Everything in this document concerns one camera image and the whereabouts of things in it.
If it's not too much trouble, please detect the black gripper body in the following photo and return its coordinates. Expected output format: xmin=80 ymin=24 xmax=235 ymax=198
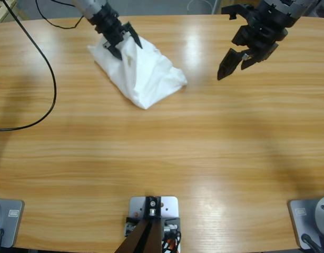
xmin=91 ymin=2 xmax=131 ymax=52
xmin=231 ymin=6 xmax=289 ymax=63

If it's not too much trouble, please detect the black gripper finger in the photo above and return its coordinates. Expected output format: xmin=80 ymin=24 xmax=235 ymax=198
xmin=240 ymin=43 xmax=280 ymax=71
xmin=106 ymin=43 xmax=123 ymax=61
xmin=125 ymin=22 xmax=143 ymax=50
xmin=217 ymin=48 xmax=243 ymax=81

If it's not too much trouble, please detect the white T-shirt with small print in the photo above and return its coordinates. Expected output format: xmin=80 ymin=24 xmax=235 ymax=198
xmin=87 ymin=35 xmax=188 ymax=110

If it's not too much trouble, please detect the brown cardboard box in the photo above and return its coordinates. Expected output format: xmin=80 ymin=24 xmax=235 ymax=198
xmin=218 ymin=0 xmax=261 ymax=15

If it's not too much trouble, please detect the white round hoop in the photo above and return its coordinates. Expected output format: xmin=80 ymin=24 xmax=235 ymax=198
xmin=187 ymin=0 xmax=213 ymax=14

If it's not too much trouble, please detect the black chair base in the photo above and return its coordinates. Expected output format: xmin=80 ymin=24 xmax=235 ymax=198
xmin=308 ymin=0 xmax=324 ymax=18

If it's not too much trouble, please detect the wrist dark camera bracket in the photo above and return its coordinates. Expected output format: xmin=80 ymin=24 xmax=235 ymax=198
xmin=221 ymin=3 xmax=260 ymax=21

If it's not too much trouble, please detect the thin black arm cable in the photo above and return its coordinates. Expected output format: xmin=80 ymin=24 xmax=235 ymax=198
xmin=35 ymin=0 xmax=85 ymax=30

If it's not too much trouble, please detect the thick black hanging cable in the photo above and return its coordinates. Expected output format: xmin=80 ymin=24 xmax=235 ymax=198
xmin=0 ymin=0 xmax=57 ymax=132

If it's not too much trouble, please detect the grey white mount block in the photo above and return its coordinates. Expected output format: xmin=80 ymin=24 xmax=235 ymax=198
xmin=129 ymin=195 xmax=181 ymax=253

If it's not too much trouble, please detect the arm grey base plate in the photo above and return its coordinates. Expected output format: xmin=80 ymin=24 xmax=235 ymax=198
xmin=287 ymin=195 xmax=324 ymax=250
xmin=0 ymin=199 xmax=25 ymax=248

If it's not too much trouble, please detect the black orange cable bundle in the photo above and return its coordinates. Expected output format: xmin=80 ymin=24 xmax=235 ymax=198
xmin=161 ymin=223 xmax=182 ymax=253

